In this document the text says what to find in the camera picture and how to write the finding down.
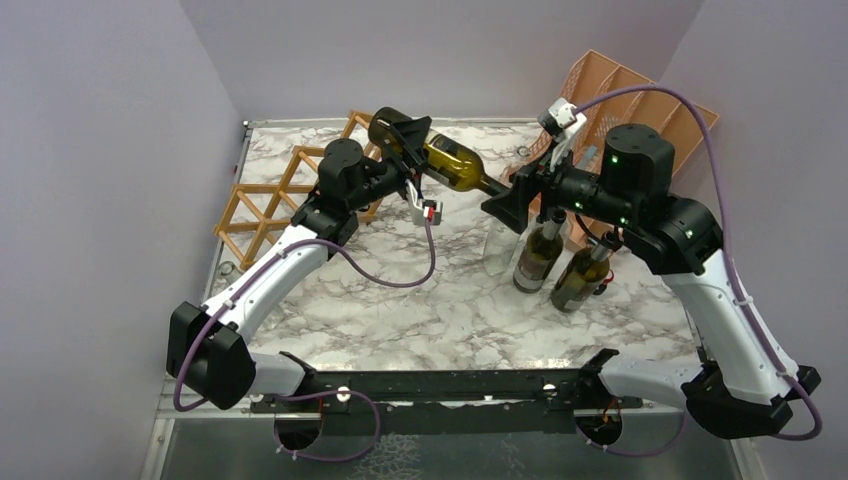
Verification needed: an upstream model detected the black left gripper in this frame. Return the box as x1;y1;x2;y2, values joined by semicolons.
348;117;432;212

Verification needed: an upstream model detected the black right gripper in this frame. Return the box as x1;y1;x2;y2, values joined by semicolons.
482;138;638;234

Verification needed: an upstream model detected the green wine bottle silver neck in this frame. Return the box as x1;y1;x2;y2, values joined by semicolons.
512;209;567;293

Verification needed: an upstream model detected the dark green wine bottle labelled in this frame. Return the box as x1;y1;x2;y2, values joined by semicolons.
368;107;508;197

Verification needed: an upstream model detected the small clear glass jar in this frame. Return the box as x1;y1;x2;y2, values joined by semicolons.
216;261;242;284

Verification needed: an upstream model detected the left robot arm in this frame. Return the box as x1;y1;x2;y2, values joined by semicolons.
166;116;441;412

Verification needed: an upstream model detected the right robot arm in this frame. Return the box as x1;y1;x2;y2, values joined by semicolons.
481;124;821;439

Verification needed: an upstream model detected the clear square glass bottle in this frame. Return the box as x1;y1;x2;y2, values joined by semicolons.
482;219;521;277

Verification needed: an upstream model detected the green wine bottle far right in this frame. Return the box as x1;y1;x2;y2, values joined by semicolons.
550;231;619;313

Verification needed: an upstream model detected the wooden wine rack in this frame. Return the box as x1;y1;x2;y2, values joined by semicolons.
213;110;380;271

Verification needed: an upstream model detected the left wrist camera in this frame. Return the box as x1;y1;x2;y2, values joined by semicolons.
405;180;443;226

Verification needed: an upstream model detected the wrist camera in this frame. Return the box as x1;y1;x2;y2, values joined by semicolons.
405;180;443;226
537;97;587;171

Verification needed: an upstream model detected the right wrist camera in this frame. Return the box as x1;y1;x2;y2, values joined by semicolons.
537;97;587;171

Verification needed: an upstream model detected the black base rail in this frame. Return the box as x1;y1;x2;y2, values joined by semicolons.
249;368;642;436

